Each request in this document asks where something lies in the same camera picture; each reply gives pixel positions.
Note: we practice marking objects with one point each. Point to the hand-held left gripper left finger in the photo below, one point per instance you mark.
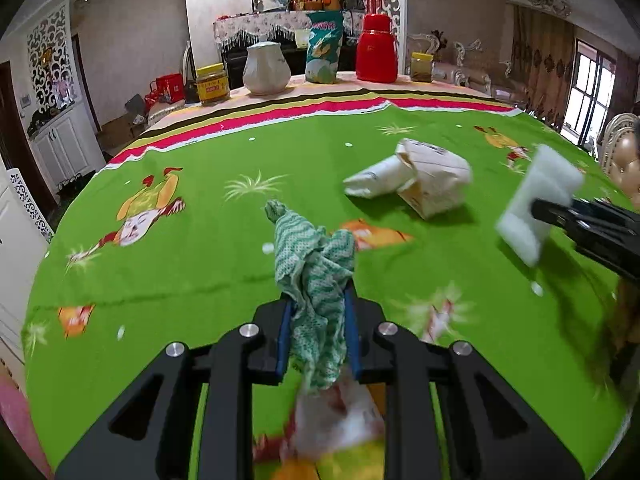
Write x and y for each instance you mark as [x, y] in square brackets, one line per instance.
[283, 345]

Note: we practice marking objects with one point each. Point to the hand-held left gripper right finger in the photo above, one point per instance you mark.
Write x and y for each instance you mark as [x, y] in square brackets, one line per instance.
[353, 345]

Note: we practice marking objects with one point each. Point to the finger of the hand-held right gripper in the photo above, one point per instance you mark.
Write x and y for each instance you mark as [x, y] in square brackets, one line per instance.
[595, 230]

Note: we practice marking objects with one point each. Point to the white foam block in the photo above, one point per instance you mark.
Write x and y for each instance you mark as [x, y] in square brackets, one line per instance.
[535, 205]

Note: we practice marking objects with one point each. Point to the green patterned cloth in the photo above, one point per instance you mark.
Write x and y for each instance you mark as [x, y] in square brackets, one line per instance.
[315, 285]

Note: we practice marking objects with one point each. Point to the ornate padded chair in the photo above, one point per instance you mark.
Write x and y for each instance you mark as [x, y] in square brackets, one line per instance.
[622, 160]

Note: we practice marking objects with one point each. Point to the window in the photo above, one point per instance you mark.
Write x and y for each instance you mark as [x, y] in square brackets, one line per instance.
[595, 95]

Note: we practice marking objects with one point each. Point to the green printed tablecloth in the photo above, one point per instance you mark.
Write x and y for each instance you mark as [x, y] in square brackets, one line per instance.
[200, 210]

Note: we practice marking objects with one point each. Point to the orange carton box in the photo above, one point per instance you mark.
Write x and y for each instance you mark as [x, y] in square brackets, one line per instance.
[440, 180]

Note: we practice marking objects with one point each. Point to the white paper cup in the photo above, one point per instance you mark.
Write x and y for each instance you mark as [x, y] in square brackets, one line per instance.
[380, 180]

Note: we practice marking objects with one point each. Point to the brown curtains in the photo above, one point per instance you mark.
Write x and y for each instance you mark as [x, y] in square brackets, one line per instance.
[542, 60]

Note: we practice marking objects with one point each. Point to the ornate sofa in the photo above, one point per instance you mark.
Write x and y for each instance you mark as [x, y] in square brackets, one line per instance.
[465, 75]

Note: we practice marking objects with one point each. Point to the glass jar with dark contents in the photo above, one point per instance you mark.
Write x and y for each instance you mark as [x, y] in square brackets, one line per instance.
[421, 69]

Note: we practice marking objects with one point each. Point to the yellow lid jar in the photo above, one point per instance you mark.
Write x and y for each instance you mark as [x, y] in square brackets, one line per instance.
[212, 85]

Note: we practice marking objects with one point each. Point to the cardboard box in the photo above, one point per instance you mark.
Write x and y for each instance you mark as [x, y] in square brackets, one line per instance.
[114, 130]

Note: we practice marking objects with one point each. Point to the white ceramic teapot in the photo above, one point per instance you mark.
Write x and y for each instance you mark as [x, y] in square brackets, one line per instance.
[266, 70]

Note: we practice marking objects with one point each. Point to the red gift box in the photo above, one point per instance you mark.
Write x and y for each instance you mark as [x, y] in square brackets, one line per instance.
[170, 89]

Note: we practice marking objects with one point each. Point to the red thermos flask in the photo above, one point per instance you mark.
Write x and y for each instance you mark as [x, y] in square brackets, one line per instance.
[377, 50]

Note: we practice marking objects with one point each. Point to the black piano with lace cover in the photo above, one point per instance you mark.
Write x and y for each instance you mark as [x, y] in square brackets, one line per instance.
[235, 55]

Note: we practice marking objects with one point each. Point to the green snack bag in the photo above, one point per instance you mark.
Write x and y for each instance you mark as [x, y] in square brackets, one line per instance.
[324, 50]

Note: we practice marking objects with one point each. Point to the white cabinet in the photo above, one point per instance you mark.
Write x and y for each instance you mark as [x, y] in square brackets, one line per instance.
[62, 145]

